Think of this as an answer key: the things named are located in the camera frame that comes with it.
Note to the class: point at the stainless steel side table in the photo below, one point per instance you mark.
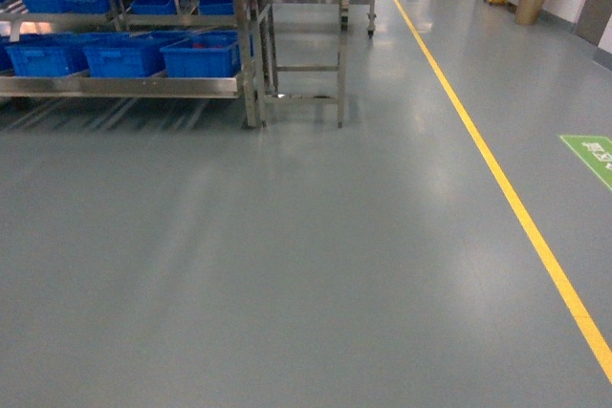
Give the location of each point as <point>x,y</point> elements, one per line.
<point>266,69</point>

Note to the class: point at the blue bin with red wrap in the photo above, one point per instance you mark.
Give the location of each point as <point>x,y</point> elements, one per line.
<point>214,54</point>

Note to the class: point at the empty blue plastic bin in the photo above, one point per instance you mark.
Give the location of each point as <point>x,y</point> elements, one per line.
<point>132,56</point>

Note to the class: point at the stainless steel shelf rack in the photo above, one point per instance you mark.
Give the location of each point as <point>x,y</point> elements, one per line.
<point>42,48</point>

